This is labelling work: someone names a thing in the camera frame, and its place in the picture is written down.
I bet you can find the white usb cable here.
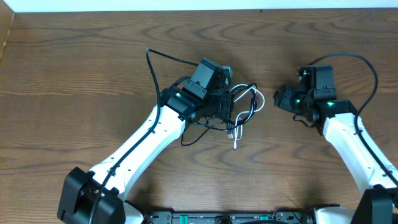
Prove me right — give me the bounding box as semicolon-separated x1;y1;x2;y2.
231;83;266;151

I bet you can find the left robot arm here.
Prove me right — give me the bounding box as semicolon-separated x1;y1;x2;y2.
57;58;233;223

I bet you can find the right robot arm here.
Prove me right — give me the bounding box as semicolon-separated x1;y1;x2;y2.
274;65;397;223

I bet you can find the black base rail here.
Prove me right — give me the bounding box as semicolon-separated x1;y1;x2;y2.
136;211;358;224

